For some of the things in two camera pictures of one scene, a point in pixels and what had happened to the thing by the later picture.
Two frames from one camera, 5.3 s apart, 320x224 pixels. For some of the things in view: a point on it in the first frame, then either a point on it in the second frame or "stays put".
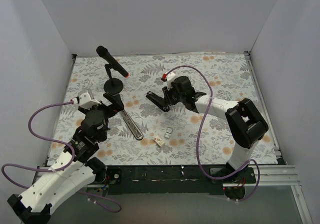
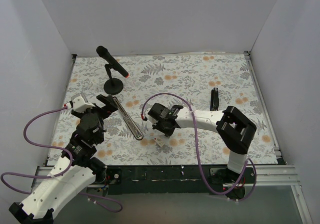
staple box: [159, 141] stays put
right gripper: [167, 100] → [160, 127]
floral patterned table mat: [177, 108] stays put
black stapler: [158, 101] → [214, 99]
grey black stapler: [132, 126] stays put
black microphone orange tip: [103, 52] stays put
